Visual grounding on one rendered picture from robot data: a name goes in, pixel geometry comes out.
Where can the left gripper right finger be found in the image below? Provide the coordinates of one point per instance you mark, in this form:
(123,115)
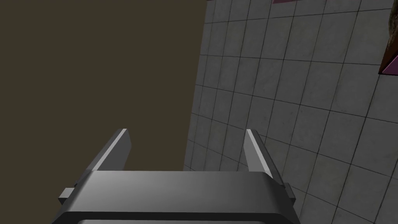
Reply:
(256,153)

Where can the brown and pink furniture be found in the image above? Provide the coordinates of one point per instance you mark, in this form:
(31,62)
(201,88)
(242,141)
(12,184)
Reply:
(391,59)

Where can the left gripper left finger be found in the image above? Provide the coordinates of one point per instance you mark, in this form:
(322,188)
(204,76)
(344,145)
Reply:
(114,151)

